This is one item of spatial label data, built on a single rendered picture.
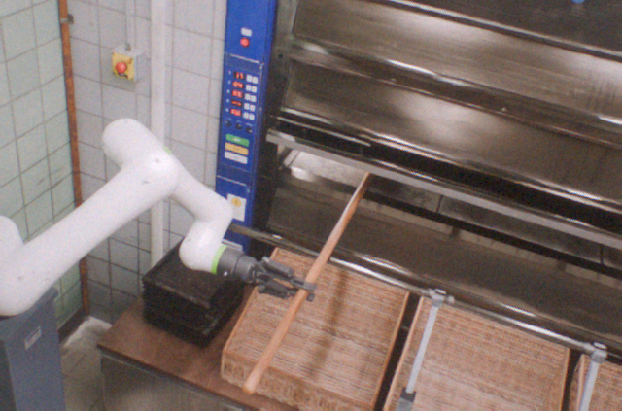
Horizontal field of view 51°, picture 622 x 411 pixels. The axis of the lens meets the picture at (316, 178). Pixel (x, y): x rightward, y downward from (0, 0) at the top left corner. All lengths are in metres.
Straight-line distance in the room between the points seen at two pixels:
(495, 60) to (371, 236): 0.81
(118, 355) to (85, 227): 1.07
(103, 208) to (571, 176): 1.40
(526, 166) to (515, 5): 0.51
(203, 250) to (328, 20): 0.82
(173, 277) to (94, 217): 0.97
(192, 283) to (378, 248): 0.70
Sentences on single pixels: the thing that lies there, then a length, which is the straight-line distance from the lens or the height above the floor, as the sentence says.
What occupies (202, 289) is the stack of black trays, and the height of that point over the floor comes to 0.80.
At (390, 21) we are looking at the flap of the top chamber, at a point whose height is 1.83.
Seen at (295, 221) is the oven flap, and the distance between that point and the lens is 2.51.
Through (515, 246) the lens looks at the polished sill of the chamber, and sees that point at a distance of 2.35.
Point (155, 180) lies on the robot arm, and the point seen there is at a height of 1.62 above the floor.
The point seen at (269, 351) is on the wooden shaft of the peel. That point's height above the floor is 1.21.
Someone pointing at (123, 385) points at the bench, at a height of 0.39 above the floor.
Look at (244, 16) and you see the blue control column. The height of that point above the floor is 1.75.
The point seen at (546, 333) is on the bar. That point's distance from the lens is 2.08.
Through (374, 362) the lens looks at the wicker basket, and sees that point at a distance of 2.60.
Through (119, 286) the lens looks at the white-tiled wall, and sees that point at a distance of 3.24.
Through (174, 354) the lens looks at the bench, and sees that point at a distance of 2.54.
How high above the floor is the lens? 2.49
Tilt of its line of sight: 33 degrees down
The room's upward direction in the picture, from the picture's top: 9 degrees clockwise
